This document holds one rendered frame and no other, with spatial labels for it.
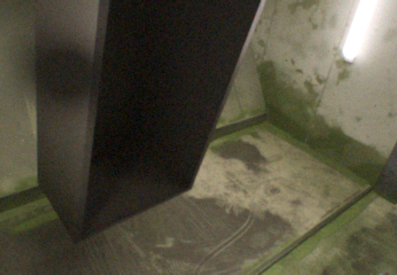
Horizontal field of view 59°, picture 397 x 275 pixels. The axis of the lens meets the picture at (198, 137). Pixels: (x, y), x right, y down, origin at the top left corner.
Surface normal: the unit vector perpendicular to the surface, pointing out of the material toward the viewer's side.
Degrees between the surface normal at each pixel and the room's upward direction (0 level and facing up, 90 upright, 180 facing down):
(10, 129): 57
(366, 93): 90
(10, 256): 0
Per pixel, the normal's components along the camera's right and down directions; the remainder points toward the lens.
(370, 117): -0.75, 0.25
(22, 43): 0.61, -0.07
